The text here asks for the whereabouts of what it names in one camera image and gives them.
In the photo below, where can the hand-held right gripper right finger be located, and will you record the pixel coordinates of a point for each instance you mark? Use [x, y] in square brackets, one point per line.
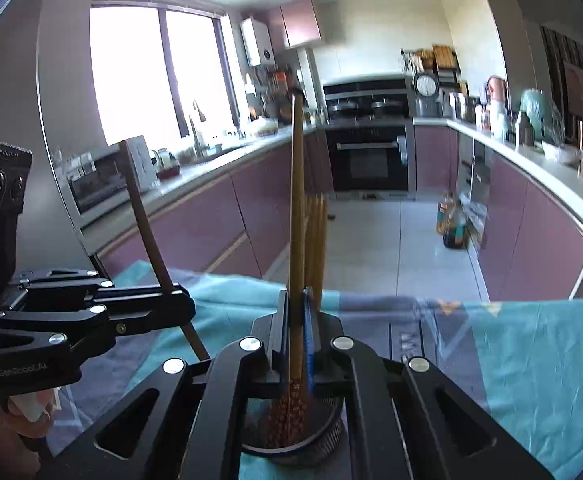
[309, 345]

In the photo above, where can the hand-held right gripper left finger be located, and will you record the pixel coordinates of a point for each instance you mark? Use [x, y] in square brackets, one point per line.
[281, 340]

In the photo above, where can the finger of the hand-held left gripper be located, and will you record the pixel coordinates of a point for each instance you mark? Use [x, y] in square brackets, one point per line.
[146, 295]
[146, 320]

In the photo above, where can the bundle of wooden chopsticks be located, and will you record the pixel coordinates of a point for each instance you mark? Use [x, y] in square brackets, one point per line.
[316, 250]

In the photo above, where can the black mesh holder cup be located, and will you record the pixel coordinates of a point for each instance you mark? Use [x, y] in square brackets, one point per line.
[321, 447]

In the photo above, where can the hanging pans and utensils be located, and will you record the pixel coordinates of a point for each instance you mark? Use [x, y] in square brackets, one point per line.
[276, 105]

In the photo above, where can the person's left hand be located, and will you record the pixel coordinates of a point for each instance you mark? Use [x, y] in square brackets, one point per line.
[31, 422]

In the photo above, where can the pink base cabinet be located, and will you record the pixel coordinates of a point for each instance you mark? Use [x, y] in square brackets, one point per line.
[531, 230]
[206, 220]

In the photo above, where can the white microwave oven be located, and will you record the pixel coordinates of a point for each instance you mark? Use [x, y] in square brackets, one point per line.
[91, 185]

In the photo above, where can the red dish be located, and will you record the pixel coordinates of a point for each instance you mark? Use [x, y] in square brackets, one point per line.
[168, 172]

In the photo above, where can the steel sink faucet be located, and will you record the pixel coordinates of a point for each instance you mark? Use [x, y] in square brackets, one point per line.
[197, 135]

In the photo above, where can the dark cooking oil bottle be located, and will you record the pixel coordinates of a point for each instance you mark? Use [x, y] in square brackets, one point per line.
[456, 232]

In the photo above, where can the yellow cooking oil bottle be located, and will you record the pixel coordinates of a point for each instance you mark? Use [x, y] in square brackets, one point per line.
[444, 215]

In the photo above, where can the built-in black oven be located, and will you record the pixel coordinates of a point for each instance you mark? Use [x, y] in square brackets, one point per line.
[371, 160]

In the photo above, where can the white ceramic pot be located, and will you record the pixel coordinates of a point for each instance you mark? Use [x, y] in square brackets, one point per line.
[262, 126]

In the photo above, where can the clear plastic bag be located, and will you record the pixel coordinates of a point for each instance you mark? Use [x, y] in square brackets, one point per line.
[475, 220]

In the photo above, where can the teal grey printed tablecloth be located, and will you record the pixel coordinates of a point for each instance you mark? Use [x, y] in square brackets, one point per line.
[521, 360]

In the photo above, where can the large kitchen window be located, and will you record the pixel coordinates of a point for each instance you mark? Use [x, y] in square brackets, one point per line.
[131, 70]

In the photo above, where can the black lidded wok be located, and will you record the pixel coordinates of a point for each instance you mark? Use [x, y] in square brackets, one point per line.
[346, 106]
[386, 105]

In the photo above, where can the black range hood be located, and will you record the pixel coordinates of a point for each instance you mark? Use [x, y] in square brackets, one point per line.
[366, 89]

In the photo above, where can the white rice cooker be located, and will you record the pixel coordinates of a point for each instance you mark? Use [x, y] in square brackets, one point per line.
[427, 87]

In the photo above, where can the steel stockpot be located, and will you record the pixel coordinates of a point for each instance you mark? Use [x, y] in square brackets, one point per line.
[464, 107]

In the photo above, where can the steel thermos flask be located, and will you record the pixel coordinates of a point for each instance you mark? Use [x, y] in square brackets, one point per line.
[524, 132]

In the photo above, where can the pink thermal jug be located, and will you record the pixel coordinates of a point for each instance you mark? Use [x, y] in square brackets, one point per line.
[496, 90]

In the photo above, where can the white bowl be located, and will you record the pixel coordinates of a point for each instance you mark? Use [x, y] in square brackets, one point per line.
[561, 152]

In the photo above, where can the teal kitchen appliance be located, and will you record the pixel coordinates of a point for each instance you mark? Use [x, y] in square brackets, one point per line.
[534, 110]

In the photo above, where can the striped curtain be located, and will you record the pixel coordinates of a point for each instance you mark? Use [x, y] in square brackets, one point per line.
[564, 60]

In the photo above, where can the white wall water heater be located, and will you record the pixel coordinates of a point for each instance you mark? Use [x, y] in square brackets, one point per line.
[256, 42]

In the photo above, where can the pink wall cabinet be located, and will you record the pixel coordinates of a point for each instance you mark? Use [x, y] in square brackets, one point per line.
[299, 22]

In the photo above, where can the wall rack with cutting boards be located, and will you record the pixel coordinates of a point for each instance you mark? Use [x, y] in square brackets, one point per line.
[444, 57]

